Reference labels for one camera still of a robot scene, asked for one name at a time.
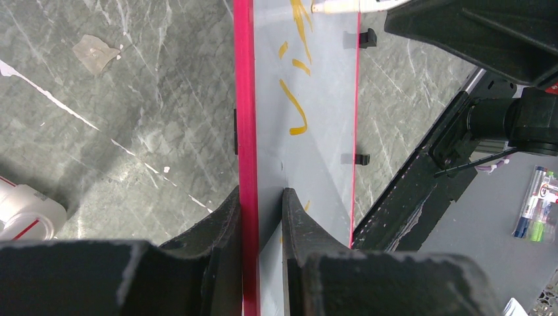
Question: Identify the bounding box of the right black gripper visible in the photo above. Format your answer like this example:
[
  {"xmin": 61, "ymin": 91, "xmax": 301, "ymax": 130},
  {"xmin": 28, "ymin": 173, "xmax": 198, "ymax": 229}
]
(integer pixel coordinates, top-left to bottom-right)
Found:
[{"xmin": 384, "ymin": 1, "xmax": 557, "ymax": 90}]

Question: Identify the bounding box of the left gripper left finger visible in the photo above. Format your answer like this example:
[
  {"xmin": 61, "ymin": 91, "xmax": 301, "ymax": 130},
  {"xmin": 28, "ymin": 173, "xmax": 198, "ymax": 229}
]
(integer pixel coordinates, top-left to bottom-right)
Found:
[{"xmin": 1, "ymin": 189, "xmax": 242, "ymax": 315}]

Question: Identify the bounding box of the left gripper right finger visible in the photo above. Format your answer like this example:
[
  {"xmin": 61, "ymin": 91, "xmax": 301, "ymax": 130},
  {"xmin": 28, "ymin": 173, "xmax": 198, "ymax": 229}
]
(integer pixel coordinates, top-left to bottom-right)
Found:
[{"xmin": 282, "ymin": 188, "xmax": 502, "ymax": 315}]

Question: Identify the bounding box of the white marker pen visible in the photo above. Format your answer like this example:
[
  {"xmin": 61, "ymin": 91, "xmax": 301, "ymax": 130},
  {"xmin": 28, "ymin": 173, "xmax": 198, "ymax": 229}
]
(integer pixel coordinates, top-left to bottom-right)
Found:
[{"xmin": 311, "ymin": 0, "xmax": 410, "ymax": 14}]

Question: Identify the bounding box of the red-framed whiteboard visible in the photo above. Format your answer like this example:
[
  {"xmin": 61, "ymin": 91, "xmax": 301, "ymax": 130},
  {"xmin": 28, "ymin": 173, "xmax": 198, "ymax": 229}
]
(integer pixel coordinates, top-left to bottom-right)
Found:
[{"xmin": 233, "ymin": 1, "xmax": 361, "ymax": 315}]

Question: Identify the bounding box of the black whiteboard foot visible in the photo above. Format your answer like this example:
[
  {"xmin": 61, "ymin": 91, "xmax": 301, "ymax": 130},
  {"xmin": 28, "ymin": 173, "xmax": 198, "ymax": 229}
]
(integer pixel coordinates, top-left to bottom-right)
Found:
[
  {"xmin": 354, "ymin": 153, "xmax": 370, "ymax": 166},
  {"xmin": 359, "ymin": 28, "xmax": 377, "ymax": 49}
]

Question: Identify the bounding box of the pack of coloured markers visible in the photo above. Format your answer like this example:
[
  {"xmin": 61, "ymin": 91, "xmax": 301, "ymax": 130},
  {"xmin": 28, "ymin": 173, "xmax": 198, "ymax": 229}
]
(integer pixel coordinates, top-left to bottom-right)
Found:
[{"xmin": 513, "ymin": 166, "xmax": 557, "ymax": 244}]

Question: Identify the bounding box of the tape scrap on floor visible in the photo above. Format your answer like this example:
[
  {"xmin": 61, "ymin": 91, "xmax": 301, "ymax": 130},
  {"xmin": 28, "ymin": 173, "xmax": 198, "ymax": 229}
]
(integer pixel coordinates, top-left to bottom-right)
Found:
[{"xmin": 72, "ymin": 34, "xmax": 120, "ymax": 76}]

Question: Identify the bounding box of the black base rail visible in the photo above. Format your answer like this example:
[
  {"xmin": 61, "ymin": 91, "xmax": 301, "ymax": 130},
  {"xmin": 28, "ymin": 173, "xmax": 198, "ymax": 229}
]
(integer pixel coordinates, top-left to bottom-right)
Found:
[{"xmin": 351, "ymin": 69, "xmax": 520, "ymax": 254}]

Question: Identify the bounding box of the white PVC pipe frame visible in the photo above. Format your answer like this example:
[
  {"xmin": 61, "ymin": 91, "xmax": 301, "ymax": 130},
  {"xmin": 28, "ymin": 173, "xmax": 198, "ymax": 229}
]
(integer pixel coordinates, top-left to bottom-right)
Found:
[{"xmin": 1, "ymin": 177, "xmax": 67, "ymax": 242}]

